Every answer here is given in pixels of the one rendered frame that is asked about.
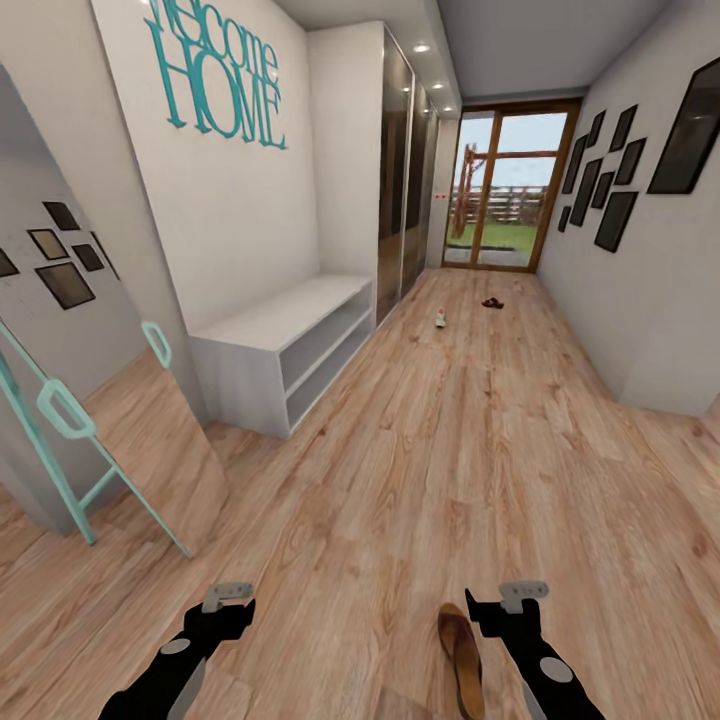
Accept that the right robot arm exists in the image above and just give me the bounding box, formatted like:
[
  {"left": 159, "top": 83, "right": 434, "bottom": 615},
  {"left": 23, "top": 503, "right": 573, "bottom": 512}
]
[{"left": 465, "top": 580, "right": 604, "bottom": 720}]

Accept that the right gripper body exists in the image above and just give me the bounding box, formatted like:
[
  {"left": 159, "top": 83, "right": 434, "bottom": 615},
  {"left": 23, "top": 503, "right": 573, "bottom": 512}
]
[{"left": 478, "top": 599, "right": 543, "bottom": 651}]

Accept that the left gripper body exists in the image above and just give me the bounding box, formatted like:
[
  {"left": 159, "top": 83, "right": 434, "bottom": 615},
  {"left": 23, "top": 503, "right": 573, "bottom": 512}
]
[{"left": 183, "top": 604, "right": 246, "bottom": 650}]

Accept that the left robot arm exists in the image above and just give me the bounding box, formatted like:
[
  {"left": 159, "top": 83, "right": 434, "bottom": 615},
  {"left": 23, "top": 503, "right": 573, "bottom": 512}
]
[{"left": 98, "top": 582, "right": 256, "bottom": 720}]

